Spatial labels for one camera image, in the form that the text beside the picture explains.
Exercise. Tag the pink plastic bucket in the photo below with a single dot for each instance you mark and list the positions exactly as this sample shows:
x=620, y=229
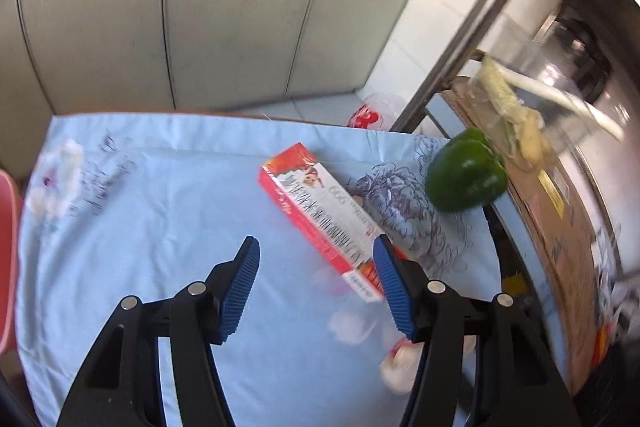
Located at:
x=7, y=257

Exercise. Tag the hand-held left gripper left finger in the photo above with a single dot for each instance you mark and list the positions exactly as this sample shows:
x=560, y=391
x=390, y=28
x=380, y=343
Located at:
x=242, y=292

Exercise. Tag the red white cardboard box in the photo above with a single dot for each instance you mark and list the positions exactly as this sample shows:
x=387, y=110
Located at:
x=310, y=202

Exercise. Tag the white leek stalk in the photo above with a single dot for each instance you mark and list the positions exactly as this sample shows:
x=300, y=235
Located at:
x=560, y=99

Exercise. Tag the red white wrapper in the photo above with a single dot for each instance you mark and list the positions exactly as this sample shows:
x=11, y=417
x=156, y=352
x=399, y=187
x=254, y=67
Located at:
x=400, y=367

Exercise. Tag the vegetable scraps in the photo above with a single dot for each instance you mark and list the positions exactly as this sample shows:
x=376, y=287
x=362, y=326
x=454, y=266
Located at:
x=530, y=132

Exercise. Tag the green bell pepper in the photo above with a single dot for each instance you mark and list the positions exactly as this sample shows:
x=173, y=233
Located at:
x=460, y=177

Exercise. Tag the brown cardboard box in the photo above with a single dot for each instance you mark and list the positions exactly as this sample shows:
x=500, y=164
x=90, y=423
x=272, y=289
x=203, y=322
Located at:
x=550, y=217

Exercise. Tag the red white plastic bag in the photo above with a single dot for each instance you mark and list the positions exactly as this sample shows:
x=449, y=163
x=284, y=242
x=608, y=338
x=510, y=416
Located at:
x=370, y=114

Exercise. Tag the metal pole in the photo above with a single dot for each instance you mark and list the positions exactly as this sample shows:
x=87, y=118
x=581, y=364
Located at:
x=475, y=7

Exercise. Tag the clear plastic container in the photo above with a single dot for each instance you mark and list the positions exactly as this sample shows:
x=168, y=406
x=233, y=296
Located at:
x=525, y=52

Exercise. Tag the steel appliance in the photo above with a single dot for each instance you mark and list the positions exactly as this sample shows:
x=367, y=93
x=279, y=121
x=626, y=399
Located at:
x=580, y=47

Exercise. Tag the grey kitchen cabinet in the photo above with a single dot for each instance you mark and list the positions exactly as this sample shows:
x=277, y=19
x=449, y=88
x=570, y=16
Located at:
x=225, y=7

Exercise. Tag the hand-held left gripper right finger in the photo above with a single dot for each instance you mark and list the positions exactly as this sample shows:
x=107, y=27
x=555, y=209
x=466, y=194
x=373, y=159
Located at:
x=395, y=292

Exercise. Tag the light blue printed tablecloth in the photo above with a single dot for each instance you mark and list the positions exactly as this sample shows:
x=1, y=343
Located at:
x=150, y=232

